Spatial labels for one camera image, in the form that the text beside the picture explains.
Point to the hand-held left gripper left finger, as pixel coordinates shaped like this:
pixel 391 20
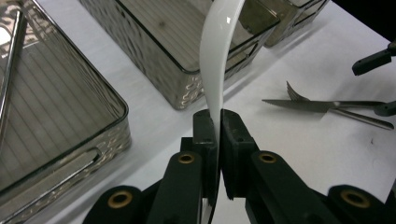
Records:
pixel 205 130

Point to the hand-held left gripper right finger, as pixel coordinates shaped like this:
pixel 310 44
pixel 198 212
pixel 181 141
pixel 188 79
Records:
pixel 236 143

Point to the metal fork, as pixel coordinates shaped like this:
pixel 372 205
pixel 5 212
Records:
pixel 358 117
pixel 305 105

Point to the smoky clear plastic bin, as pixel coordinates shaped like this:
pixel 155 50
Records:
pixel 162 31
pixel 62 93
pixel 295 18

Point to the metal chopstick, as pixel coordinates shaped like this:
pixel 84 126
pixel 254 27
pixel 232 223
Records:
pixel 11 62

